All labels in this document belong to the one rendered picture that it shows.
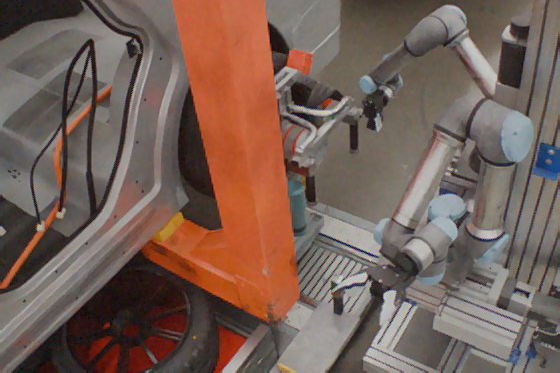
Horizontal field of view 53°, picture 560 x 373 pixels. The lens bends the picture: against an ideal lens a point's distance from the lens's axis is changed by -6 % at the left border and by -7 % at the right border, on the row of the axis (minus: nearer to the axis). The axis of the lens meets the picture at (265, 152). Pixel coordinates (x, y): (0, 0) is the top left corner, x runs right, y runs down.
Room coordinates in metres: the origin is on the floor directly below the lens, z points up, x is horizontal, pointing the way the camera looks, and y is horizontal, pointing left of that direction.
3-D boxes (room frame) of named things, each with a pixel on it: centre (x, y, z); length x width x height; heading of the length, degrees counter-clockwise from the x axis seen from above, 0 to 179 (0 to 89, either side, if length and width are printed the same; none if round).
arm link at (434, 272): (0.96, -0.38, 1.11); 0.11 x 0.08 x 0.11; 36
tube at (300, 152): (1.72, -0.11, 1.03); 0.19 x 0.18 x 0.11; 50
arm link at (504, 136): (1.10, -0.61, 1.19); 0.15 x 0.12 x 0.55; 36
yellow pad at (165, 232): (1.65, 0.45, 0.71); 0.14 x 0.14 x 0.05; 50
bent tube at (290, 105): (1.88, -0.23, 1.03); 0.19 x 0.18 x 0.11; 50
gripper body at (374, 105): (2.01, -0.49, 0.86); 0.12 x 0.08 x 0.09; 140
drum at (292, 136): (1.83, -0.13, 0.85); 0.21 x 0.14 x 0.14; 50
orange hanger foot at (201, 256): (1.55, 0.32, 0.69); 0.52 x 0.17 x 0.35; 50
